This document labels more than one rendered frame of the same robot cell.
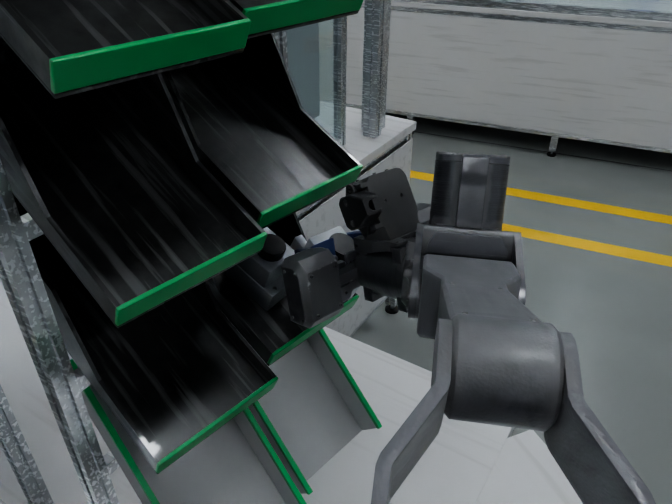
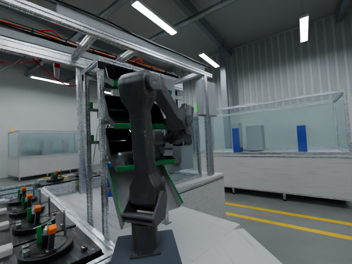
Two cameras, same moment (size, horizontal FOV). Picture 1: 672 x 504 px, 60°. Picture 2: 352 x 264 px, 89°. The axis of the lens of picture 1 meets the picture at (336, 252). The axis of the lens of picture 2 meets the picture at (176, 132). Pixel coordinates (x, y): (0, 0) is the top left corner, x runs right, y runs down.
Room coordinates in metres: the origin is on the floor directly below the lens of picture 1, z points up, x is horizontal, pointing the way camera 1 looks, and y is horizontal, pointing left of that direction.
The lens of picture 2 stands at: (-0.30, -0.22, 1.30)
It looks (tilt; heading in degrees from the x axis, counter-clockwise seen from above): 3 degrees up; 12
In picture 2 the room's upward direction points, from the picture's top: 3 degrees counter-clockwise
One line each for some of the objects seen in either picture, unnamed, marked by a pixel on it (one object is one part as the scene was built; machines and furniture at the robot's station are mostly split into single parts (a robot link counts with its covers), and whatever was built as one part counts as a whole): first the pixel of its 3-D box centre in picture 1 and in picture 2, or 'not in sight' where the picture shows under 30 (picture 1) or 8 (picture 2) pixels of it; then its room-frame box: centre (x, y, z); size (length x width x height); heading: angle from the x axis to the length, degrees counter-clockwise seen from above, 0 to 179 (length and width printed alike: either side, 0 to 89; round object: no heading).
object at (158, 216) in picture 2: not in sight; (143, 206); (0.09, -0.05, 1.15); 0.09 x 0.07 x 0.06; 80
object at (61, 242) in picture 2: not in sight; (47, 248); (0.17, 0.31, 0.98); 0.14 x 0.14 x 0.02
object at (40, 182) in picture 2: not in sight; (55, 176); (1.12, 1.29, 1.01); 0.24 x 0.24 x 0.13; 57
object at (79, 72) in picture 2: not in sight; (80, 116); (1.12, 1.00, 1.56); 0.04 x 0.04 x 1.39; 57
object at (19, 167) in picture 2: not in sight; (52, 150); (6.84, 7.50, 1.13); 2.86 x 1.56 x 2.25; 157
